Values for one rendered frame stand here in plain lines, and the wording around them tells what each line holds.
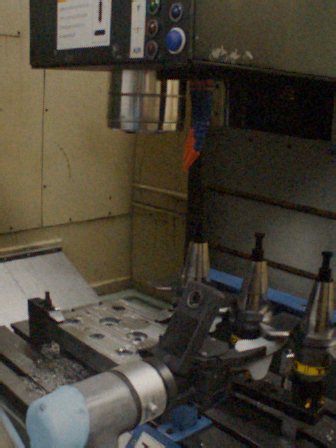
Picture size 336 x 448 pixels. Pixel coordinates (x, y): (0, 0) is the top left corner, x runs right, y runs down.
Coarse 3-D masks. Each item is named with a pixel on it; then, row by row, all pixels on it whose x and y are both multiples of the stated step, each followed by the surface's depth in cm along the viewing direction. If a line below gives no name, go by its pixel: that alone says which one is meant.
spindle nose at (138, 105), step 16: (112, 80) 104; (128, 80) 101; (144, 80) 100; (160, 80) 101; (176, 80) 103; (112, 96) 104; (128, 96) 102; (144, 96) 101; (160, 96) 102; (176, 96) 104; (112, 112) 105; (128, 112) 102; (144, 112) 102; (160, 112) 102; (176, 112) 105; (112, 128) 106; (128, 128) 103; (144, 128) 103; (160, 128) 103; (176, 128) 106
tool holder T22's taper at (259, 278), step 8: (248, 264) 74; (256, 264) 73; (264, 264) 73; (248, 272) 74; (256, 272) 73; (264, 272) 73; (248, 280) 74; (256, 280) 73; (264, 280) 74; (248, 288) 74; (256, 288) 73; (264, 288) 74; (240, 296) 75; (248, 296) 74; (256, 296) 73; (264, 296) 74; (240, 304) 75; (248, 304) 74; (256, 304) 74; (264, 304) 74
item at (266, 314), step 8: (232, 304) 76; (272, 304) 76; (232, 312) 75; (240, 312) 75; (248, 312) 73; (256, 312) 73; (264, 312) 73; (272, 312) 74; (232, 320) 75; (240, 320) 75; (248, 320) 73; (256, 320) 73; (248, 328) 73; (256, 328) 73
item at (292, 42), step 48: (48, 0) 94; (192, 0) 70; (240, 0) 75; (288, 0) 83; (48, 48) 96; (96, 48) 86; (144, 48) 77; (192, 48) 71; (240, 48) 77; (288, 48) 85
